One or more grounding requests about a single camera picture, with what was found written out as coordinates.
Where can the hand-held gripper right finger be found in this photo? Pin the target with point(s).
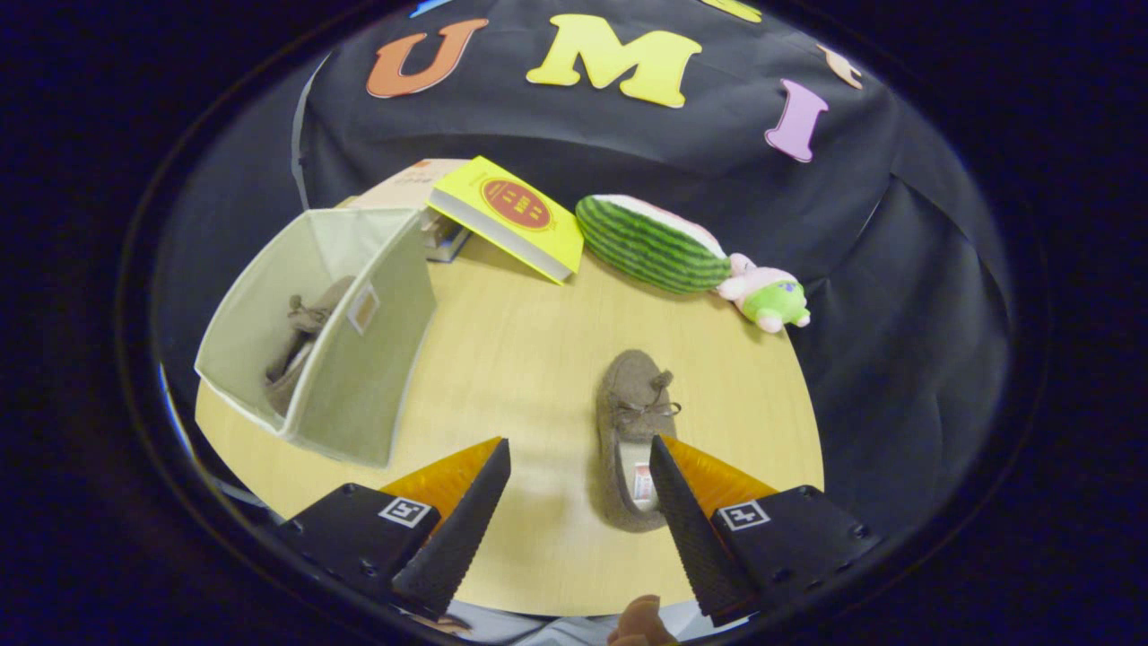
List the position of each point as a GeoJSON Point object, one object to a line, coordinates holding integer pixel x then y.
{"type": "Point", "coordinates": [695, 538]}

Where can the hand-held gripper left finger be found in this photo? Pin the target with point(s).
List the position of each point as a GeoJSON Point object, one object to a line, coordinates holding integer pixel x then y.
{"type": "Point", "coordinates": [457, 538]}

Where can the brown suede shoe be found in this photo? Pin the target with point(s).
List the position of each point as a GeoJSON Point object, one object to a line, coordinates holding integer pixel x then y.
{"type": "Point", "coordinates": [300, 359]}
{"type": "Point", "coordinates": [628, 404]}

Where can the grey-green fabric storage box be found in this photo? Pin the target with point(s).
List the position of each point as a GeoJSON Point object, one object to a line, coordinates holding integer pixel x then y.
{"type": "Point", "coordinates": [377, 386]}

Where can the person's light grey clothing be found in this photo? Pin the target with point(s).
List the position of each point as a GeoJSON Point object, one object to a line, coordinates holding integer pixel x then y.
{"type": "Point", "coordinates": [538, 628]}

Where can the pink and green plush toy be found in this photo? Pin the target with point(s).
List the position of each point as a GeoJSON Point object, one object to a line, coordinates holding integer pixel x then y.
{"type": "Point", "coordinates": [771, 301]}

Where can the watermelon slice plush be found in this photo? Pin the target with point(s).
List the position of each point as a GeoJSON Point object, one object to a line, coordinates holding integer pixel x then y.
{"type": "Point", "coordinates": [646, 247]}

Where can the dark book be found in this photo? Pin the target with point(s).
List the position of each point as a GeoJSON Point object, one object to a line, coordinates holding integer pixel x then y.
{"type": "Point", "coordinates": [446, 240]}

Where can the yellow book with red label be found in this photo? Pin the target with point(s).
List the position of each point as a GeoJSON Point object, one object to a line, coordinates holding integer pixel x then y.
{"type": "Point", "coordinates": [520, 211]}

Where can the beige book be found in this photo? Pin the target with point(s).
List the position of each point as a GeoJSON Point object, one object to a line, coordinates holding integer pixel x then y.
{"type": "Point", "coordinates": [404, 188]}

